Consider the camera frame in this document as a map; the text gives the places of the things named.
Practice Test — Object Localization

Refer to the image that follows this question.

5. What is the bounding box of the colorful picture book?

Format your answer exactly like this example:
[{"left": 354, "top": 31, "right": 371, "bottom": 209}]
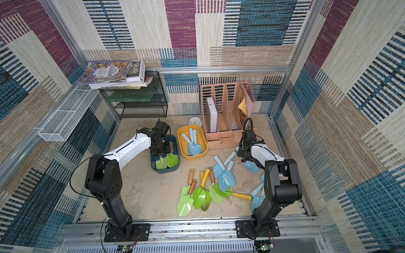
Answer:
[{"left": 77, "top": 61, "right": 132, "bottom": 84}]

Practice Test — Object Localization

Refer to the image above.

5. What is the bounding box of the dark teal storage tray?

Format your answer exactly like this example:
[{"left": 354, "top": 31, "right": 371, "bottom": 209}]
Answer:
[{"left": 150, "top": 135, "right": 180, "bottom": 174}]

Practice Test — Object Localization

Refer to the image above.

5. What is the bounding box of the pink desk file organizer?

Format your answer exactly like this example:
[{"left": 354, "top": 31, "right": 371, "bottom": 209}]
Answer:
[{"left": 200, "top": 82, "right": 244, "bottom": 149}]

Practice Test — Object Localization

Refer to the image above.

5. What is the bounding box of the white alarm clock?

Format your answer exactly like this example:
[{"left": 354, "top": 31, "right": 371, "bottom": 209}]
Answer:
[{"left": 188, "top": 117, "right": 203, "bottom": 127}]

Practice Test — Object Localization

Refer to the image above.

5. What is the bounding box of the yellow storage tray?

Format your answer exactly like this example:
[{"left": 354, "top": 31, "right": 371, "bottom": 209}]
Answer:
[{"left": 177, "top": 124, "right": 208, "bottom": 160}]

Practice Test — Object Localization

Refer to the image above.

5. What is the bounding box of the green shovel wooden handle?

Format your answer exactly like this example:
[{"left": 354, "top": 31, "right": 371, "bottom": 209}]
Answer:
[
  {"left": 166, "top": 141, "right": 179, "bottom": 168},
  {"left": 177, "top": 179, "right": 197, "bottom": 216},
  {"left": 208, "top": 167, "right": 223, "bottom": 203},
  {"left": 181, "top": 169, "right": 195, "bottom": 195},
  {"left": 155, "top": 155, "right": 168, "bottom": 171}
]

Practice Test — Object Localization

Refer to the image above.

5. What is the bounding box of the stack of white books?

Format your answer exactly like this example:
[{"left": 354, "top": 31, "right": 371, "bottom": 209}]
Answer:
[{"left": 87, "top": 60, "right": 153, "bottom": 90}]

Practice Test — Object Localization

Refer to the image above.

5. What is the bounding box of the white wire mesh basket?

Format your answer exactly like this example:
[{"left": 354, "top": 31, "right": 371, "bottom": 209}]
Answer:
[{"left": 38, "top": 87, "right": 99, "bottom": 142}]

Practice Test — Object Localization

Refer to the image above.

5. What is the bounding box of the green shovel yellow handle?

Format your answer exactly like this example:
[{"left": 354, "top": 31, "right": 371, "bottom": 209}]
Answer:
[
  {"left": 213, "top": 184, "right": 253, "bottom": 201},
  {"left": 193, "top": 169, "right": 210, "bottom": 209}
]

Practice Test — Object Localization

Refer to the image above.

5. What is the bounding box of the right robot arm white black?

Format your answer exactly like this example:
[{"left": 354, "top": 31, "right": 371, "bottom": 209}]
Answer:
[{"left": 237, "top": 129, "right": 302, "bottom": 239}]

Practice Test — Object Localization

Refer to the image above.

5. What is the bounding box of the black wire shelf rack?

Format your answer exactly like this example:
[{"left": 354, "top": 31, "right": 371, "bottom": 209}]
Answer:
[{"left": 100, "top": 71, "right": 168, "bottom": 120}]

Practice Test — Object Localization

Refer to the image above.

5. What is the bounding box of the pink folder with yellow paper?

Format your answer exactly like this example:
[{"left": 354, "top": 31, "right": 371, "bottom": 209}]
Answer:
[{"left": 238, "top": 81, "right": 255, "bottom": 123}]

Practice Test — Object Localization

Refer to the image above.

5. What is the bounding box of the white box in organizer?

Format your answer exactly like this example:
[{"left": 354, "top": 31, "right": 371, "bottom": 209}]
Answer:
[{"left": 206, "top": 97, "right": 218, "bottom": 133}]

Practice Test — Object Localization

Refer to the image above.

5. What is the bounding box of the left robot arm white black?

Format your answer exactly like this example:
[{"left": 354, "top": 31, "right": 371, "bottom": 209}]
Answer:
[{"left": 84, "top": 120, "right": 170, "bottom": 240}]

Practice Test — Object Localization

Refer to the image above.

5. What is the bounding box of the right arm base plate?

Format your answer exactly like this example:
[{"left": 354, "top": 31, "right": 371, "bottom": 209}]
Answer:
[{"left": 235, "top": 219, "right": 281, "bottom": 239}]

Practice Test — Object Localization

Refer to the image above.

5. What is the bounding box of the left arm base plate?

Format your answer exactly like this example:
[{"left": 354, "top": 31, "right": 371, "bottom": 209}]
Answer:
[{"left": 103, "top": 223, "right": 151, "bottom": 242}]

